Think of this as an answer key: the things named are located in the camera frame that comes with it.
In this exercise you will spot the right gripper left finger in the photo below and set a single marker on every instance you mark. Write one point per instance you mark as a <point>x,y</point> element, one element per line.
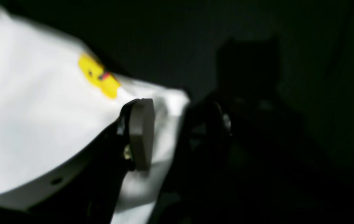
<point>85,189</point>

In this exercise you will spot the black table cloth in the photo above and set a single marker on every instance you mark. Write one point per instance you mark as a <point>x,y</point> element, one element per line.
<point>288,64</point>

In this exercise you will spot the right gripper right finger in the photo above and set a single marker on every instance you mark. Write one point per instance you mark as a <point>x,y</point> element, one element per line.
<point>228,171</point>

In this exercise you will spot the white printed t-shirt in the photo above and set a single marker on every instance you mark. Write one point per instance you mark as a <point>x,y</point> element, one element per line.
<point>56,97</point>

